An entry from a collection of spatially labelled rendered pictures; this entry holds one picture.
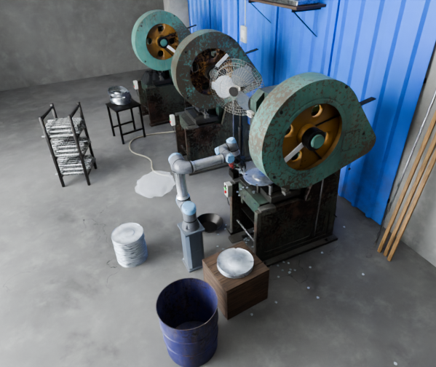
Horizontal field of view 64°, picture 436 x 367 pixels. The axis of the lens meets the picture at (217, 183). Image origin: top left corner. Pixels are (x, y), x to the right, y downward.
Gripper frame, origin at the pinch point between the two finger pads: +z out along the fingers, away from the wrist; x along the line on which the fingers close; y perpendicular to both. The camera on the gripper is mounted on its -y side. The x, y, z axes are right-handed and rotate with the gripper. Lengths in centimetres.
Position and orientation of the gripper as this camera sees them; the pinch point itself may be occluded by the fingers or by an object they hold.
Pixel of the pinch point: (244, 172)
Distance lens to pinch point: 309.9
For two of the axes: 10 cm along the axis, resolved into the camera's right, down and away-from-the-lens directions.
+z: 3.4, 8.3, 4.4
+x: 8.9, -1.2, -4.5
